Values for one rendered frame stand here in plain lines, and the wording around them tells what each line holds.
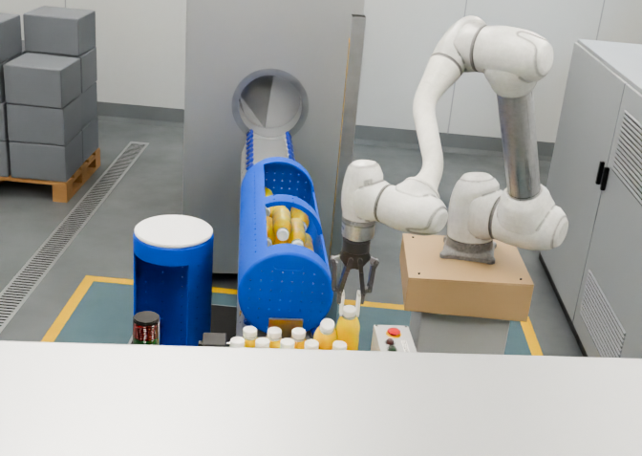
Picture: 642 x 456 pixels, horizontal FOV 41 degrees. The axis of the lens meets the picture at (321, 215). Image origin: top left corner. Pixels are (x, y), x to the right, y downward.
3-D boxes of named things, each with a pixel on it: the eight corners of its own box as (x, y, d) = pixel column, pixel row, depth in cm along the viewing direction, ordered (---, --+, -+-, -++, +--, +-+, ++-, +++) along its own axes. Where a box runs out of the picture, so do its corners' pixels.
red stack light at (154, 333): (160, 328, 206) (160, 314, 205) (158, 341, 201) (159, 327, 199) (134, 327, 206) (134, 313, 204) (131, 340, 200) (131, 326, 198)
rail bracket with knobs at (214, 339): (231, 362, 252) (233, 333, 248) (231, 376, 245) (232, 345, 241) (198, 361, 251) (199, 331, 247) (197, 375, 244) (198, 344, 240)
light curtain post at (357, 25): (331, 353, 432) (364, 14, 367) (332, 358, 426) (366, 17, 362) (319, 352, 431) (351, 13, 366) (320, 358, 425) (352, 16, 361)
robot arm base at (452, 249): (497, 241, 297) (498, 226, 296) (495, 265, 277) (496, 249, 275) (444, 235, 301) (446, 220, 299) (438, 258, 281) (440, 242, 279)
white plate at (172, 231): (139, 212, 316) (139, 215, 316) (128, 243, 290) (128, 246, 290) (215, 216, 318) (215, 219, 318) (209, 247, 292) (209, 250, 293)
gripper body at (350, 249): (371, 231, 231) (367, 262, 234) (339, 229, 230) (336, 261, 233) (374, 243, 224) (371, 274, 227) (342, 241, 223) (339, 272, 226)
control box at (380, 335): (403, 356, 244) (408, 324, 240) (417, 396, 225) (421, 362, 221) (370, 355, 243) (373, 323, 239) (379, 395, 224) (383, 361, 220)
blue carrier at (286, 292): (310, 226, 339) (316, 159, 329) (328, 339, 259) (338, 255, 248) (238, 221, 336) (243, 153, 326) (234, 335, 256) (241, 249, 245)
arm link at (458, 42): (422, 47, 238) (464, 53, 230) (452, 3, 244) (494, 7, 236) (435, 79, 247) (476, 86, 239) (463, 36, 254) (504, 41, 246)
